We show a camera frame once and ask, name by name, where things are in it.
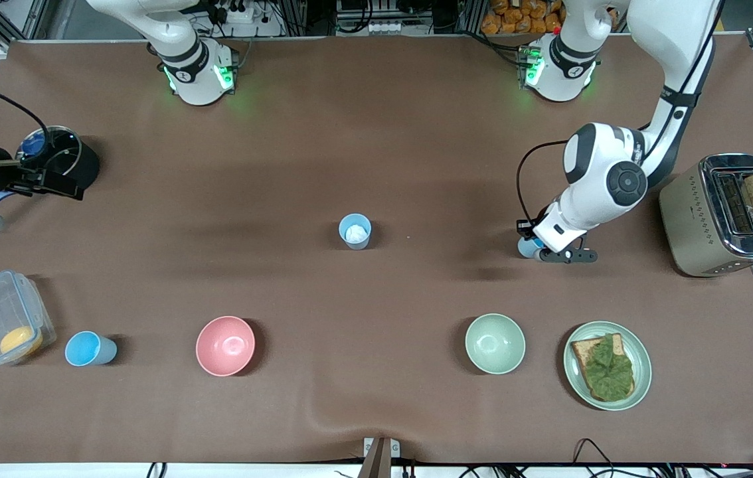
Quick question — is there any blue cup with white paper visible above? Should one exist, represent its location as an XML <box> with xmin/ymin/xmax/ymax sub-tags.
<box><xmin>339</xmin><ymin>213</ymin><xmax>373</xmax><ymax>250</ymax></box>

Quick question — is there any glass lid with blue knob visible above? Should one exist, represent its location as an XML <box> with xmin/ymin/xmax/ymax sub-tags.
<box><xmin>16</xmin><ymin>126</ymin><xmax>82</xmax><ymax>185</ymax></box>

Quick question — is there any green bowl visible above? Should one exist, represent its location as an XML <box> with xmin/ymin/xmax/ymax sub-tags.
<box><xmin>465</xmin><ymin>313</ymin><xmax>527</xmax><ymax>375</ymax></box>

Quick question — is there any bread slice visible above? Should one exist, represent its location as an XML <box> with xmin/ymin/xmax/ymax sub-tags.
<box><xmin>571</xmin><ymin>333</ymin><xmax>636</xmax><ymax>403</ymax></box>

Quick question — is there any beige chrome toaster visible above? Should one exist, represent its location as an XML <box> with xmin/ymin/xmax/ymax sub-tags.
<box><xmin>659</xmin><ymin>153</ymin><xmax>753</xmax><ymax>278</ymax></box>

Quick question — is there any brown table cloth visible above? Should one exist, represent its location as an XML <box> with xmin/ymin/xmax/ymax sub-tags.
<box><xmin>0</xmin><ymin>37</ymin><xmax>753</xmax><ymax>465</ymax></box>

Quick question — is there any green lettuce leaf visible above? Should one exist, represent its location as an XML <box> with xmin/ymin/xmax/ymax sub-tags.
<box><xmin>581</xmin><ymin>334</ymin><xmax>635</xmax><ymax>402</ymax></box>

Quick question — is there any green plate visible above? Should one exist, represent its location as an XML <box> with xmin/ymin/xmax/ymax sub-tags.
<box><xmin>563</xmin><ymin>321</ymin><xmax>653</xmax><ymax>412</ymax></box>

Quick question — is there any orange round food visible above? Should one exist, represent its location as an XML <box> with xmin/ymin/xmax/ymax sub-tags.
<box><xmin>0</xmin><ymin>325</ymin><xmax>44</xmax><ymax>357</ymax></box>

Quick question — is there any bag of orange buns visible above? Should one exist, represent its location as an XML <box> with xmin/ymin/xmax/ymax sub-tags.
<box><xmin>481</xmin><ymin>0</ymin><xmax>618</xmax><ymax>35</ymax></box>

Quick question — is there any pink bowl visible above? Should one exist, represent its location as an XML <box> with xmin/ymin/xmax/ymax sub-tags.
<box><xmin>195</xmin><ymin>315</ymin><xmax>256</xmax><ymax>377</ymax></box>

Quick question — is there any white power strip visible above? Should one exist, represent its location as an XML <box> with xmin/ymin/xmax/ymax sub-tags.
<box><xmin>214</xmin><ymin>0</ymin><xmax>256</xmax><ymax>24</ymax></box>

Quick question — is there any black pot with blue handle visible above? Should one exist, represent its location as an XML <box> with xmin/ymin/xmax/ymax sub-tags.
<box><xmin>0</xmin><ymin>126</ymin><xmax>100</xmax><ymax>214</ymax></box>

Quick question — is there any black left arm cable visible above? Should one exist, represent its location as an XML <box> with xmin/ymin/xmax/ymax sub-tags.
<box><xmin>516</xmin><ymin>139</ymin><xmax>573</xmax><ymax>223</ymax></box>

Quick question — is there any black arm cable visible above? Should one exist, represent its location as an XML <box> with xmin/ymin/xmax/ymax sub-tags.
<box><xmin>516</xmin><ymin>139</ymin><xmax>573</xmax><ymax>223</ymax></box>
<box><xmin>0</xmin><ymin>88</ymin><xmax>50</xmax><ymax>170</ymax></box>

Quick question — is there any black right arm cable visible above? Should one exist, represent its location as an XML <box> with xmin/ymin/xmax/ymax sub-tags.
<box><xmin>0</xmin><ymin>88</ymin><xmax>50</xmax><ymax>170</ymax></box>

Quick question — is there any looped black cable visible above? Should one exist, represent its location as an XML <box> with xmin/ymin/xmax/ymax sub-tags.
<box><xmin>572</xmin><ymin>438</ymin><xmax>616</xmax><ymax>465</ymax></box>

